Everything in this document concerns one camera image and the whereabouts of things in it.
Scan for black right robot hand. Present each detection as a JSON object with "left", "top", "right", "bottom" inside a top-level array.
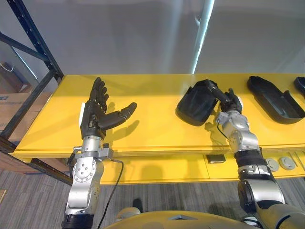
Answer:
[{"left": 206, "top": 79, "right": 243, "bottom": 113}]

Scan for brown cardboard box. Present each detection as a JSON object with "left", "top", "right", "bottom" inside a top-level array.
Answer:
[
  {"left": 0, "top": 62, "right": 34, "bottom": 94},
  {"left": 0, "top": 92, "right": 53, "bottom": 143}
]

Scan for black plastic housing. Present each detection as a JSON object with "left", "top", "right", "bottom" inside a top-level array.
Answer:
[
  {"left": 247, "top": 75, "right": 305, "bottom": 125},
  {"left": 175, "top": 80, "right": 219, "bottom": 126},
  {"left": 293, "top": 76, "right": 305, "bottom": 98}
]

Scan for grey round disc part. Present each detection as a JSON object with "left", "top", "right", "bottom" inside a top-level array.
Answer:
[
  {"left": 265, "top": 157, "right": 279, "bottom": 172},
  {"left": 279, "top": 156, "right": 296, "bottom": 170}
]

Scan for black rectangular part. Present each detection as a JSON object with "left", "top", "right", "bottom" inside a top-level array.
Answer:
[{"left": 205, "top": 154, "right": 226, "bottom": 164}]

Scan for yellow robot torso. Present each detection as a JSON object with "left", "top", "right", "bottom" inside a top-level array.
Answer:
[{"left": 104, "top": 210, "right": 265, "bottom": 229}]

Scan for yellow shelf board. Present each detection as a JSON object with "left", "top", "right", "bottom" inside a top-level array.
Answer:
[
  {"left": 10, "top": 73, "right": 305, "bottom": 158},
  {"left": 100, "top": 147, "right": 305, "bottom": 186}
]

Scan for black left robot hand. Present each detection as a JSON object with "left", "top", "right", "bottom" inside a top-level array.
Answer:
[{"left": 79, "top": 76, "right": 138, "bottom": 140}]

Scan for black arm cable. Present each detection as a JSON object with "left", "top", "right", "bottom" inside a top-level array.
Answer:
[{"left": 96, "top": 157, "right": 124, "bottom": 229}]

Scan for dark blue shelf frame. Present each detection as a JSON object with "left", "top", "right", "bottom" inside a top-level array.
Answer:
[{"left": 0, "top": 0, "right": 73, "bottom": 186}]

